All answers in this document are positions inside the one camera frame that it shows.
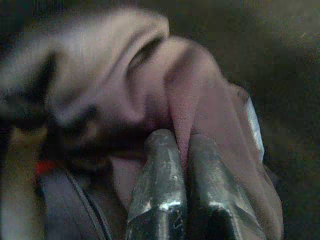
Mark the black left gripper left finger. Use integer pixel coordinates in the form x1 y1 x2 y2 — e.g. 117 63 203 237
126 128 189 240

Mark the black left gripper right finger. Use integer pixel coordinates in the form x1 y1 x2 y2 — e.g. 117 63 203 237
187 133 267 240

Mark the dark garment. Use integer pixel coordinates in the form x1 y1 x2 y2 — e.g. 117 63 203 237
0 7 286 240

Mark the black plastic bucket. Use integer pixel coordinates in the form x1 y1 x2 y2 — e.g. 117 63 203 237
34 169 116 240

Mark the red plastic stool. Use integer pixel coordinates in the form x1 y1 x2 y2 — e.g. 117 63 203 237
34 159 58 176

